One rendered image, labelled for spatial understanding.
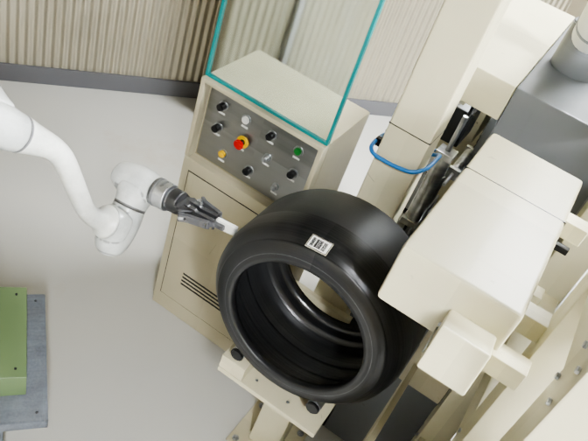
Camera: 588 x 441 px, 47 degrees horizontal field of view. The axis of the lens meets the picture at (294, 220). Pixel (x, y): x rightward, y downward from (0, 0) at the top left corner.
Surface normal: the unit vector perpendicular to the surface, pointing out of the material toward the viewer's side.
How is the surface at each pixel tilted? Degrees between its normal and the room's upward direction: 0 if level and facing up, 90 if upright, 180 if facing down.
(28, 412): 0
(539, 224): 0
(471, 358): 72
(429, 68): 90
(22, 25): 90
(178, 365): 0
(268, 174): 90
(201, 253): 90
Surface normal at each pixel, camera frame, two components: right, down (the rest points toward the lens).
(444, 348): -0.39, 0.20
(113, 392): 0.28, -0.73
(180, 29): 0.27, 0.68
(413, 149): -0.50, 0.44
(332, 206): 0.06, -0.84
